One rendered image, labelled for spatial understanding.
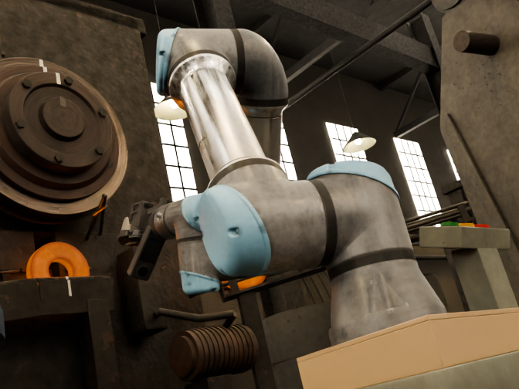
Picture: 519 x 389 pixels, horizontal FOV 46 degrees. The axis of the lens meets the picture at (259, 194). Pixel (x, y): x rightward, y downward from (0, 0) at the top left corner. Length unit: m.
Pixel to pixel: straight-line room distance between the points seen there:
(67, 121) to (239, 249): 1.01
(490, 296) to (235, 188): 0.86
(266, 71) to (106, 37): 1.23
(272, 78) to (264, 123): 0.09
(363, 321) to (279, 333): 3.42
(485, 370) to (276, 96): 0.65
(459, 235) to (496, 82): 2.48
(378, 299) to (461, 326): 0.11
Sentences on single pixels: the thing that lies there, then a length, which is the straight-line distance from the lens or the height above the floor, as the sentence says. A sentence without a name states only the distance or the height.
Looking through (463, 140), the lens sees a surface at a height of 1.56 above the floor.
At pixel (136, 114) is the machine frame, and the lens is 2.14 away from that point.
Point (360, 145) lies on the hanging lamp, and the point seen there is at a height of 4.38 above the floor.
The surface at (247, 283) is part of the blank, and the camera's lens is 1.75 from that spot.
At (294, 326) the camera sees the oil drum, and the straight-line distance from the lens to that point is 4.11.
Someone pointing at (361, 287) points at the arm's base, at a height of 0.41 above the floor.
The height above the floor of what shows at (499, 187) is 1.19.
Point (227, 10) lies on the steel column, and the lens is 7.16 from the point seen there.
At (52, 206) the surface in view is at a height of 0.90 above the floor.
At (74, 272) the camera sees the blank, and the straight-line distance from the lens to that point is 1.64.
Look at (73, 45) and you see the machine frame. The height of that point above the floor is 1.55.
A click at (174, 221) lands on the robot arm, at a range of 1.21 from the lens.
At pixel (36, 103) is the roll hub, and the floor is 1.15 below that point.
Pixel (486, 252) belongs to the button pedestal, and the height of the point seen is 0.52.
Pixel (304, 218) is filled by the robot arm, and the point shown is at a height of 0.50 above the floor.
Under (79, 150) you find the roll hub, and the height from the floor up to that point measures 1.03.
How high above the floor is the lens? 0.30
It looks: 19 degrees up
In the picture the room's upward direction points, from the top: 13 degrees counter-clockwise
